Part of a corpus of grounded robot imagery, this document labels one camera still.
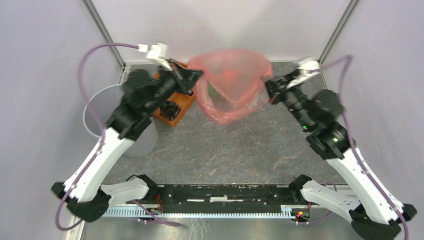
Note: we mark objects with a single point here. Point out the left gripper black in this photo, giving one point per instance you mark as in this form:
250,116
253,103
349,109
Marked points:
185,78

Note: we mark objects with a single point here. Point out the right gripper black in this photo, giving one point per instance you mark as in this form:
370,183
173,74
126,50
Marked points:
276,87

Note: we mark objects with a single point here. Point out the red plastic trash bag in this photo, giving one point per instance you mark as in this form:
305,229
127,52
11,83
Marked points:
232,85

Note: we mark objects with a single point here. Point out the grey trash bin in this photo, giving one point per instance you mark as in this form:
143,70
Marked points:
104,102

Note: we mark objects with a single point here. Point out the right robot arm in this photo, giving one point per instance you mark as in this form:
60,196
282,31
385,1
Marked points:
373,213

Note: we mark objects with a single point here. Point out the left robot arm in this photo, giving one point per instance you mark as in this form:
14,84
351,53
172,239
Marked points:
84,193

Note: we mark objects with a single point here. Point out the orange compartment tray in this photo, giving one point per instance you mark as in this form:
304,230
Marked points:
184,102

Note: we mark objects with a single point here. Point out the black rolled bag lower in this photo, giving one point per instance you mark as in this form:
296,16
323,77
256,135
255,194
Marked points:
169,110

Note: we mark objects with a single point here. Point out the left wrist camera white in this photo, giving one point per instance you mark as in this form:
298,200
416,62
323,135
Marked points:
156,53

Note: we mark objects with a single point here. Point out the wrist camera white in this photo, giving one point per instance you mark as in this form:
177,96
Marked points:
156,53
307,68

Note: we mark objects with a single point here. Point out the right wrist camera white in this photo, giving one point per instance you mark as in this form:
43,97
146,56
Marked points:
307,68

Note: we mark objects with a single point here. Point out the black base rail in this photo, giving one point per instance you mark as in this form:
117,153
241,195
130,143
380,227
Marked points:
224,200

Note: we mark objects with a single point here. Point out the right aluminium frame post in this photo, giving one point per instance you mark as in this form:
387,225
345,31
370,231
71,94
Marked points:
345,17

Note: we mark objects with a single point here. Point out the aluminium frame post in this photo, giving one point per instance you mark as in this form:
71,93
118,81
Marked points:
345,17
99,23

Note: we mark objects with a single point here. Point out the left aluminium frame post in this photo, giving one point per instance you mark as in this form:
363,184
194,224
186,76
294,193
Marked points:
99,23

